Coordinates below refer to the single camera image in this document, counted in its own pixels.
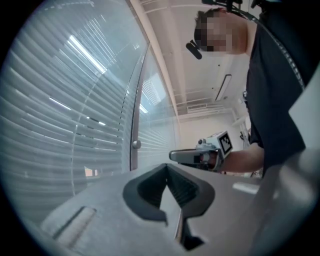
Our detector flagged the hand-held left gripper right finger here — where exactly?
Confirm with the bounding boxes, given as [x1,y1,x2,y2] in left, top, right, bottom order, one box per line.
[166,163,263,256]

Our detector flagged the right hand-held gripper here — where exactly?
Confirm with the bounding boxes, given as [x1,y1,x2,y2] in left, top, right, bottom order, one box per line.
[169,130,234,174]

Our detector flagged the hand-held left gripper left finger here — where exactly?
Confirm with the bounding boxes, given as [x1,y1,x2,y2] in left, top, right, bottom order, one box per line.
[41,163,186,256]

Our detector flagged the white window blinds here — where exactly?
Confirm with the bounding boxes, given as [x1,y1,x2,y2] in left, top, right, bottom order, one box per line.
[136,49,181,171]
[0,0,151,226]

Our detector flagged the person's right forearm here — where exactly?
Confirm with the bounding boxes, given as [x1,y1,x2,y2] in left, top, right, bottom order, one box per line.
[219,143,266,176]

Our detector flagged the white ceiling air vent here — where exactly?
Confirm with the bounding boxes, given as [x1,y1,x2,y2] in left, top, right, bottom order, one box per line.
[186,103,208,111]

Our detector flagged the long ceiling light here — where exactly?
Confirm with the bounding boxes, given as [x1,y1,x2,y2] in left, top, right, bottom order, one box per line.
[215,73,233,102]

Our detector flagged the person's black shirt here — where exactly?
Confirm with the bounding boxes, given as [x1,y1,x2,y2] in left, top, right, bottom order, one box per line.
[243,9,320,179]

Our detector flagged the black headset microphone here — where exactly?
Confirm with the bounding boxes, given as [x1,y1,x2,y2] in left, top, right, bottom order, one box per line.
[185,39,203,61]

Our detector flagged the person's head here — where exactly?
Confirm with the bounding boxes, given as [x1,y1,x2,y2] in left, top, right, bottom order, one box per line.
[193,7,258,56]

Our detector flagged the grey window frame post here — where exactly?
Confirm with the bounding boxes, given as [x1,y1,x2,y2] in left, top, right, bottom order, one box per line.
[129,44,151,172]

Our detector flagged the grey neck strap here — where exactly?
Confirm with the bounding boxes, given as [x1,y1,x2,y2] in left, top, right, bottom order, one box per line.
[249,16,306,90]

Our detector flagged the black head-worn camera rig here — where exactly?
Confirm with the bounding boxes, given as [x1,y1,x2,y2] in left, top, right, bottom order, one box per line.
[201,0,263,21]

